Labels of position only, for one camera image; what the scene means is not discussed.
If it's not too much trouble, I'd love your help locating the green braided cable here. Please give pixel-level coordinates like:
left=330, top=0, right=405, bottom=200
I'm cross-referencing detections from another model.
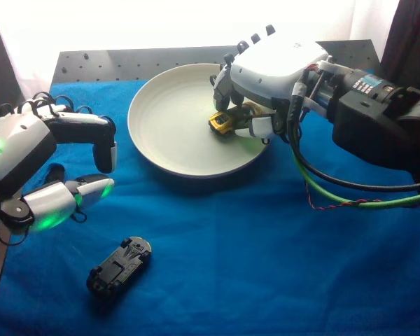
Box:
left=289, top=122, right=420, bottom=211

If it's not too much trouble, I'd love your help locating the yellow toy car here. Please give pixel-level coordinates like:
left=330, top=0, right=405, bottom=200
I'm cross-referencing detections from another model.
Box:
left=208, top=102, right=265, bottom=140

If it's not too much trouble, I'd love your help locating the white round plate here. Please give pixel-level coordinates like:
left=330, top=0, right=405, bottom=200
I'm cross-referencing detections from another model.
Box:
left=127, top=62, right=271, bottom=180

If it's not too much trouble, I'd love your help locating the red twisted wire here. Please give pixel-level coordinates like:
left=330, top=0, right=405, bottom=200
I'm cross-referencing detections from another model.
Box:
left=298, top=125, right=384, bottom=211

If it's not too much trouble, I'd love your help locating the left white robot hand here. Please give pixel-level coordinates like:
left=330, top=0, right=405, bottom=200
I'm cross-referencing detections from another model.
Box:
left=0, top=91, right=119, bottom=234

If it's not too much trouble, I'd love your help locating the blue cloth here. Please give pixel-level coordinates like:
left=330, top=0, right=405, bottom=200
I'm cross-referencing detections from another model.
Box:
left=0, top=78, right=420, bottom=336

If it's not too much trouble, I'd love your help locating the dark curtain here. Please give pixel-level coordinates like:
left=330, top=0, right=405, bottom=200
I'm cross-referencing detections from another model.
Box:
left=379, top=0, right=420, bottom=94
left=0, top=0, right=24, bottom=116

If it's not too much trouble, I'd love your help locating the black braided cable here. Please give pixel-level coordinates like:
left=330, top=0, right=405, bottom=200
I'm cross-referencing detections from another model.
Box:
left=287, top=83, right=420, bottom=193

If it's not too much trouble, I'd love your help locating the green toy car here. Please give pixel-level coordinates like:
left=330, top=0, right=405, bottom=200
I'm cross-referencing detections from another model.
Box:
left=86, top=235, right=153, bottom=299

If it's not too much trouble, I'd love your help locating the white sheer curtain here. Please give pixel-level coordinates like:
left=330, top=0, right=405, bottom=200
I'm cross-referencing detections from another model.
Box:
left=0, top=0, right=402, bottom=102

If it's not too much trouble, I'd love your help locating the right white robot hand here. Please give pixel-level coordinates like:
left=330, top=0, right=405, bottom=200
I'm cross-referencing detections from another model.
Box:
left=209, top=23, right=332, bottom=145

